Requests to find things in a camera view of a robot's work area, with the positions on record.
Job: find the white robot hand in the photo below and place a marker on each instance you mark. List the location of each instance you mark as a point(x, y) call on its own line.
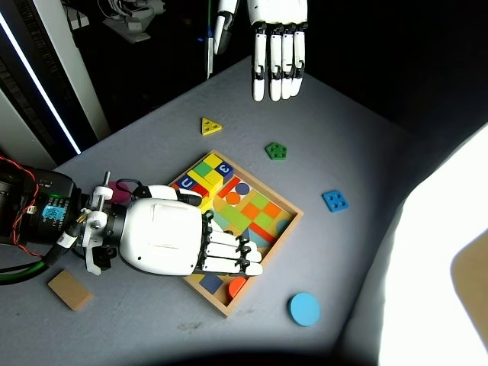
point(164, 236)
point(278, 45)

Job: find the orange half-round block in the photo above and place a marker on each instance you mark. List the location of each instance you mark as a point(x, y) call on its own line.
point(236, 286)

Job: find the magenta round disc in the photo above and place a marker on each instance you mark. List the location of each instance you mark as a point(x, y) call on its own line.
point(121, 194)

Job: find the thin white pole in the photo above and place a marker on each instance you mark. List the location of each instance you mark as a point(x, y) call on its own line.
point(209, 57)

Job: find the grey table cloth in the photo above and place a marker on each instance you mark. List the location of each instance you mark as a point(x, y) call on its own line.
point(152, 328)

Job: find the yellow triangle three-hole piece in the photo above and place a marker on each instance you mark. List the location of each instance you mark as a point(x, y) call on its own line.
point(210, 126)

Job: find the green pentagon five-hole piece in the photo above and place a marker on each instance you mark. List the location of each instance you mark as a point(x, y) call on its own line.
point(276, 151)

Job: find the rectangular wooden board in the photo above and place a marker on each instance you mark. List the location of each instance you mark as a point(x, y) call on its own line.
point(70, 290)

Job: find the square wooden tray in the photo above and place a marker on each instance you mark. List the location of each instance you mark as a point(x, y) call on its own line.
point(284, 213)

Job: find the grey equipment pile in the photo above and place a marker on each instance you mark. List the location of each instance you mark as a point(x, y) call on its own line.
point(127, 23)

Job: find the blue round disc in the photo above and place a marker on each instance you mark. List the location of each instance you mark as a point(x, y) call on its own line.
point(304, 309)

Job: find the blue square four-hole piece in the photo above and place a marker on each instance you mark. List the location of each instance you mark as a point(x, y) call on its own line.
point(334, 201)

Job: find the white pillar with light strip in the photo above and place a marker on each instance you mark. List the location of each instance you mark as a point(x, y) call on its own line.
point(68, 57)

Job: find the white backdrop sheet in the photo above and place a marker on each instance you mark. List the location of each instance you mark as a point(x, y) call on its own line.
point(427, 267)

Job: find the beige panel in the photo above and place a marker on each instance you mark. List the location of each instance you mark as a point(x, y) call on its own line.
point(472, 274)

